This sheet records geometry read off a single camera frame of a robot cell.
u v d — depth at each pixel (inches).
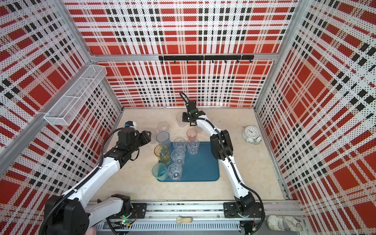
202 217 28.8
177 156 36.7
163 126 42.0
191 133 38.9
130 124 29.0
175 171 33.8
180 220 27.4
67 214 15.8
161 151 33.1
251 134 39.5
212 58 35.0
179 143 37.5
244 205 25.1
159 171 33.2
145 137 28.8
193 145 37.4
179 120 41.1
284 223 26.6
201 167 35.7
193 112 33.8
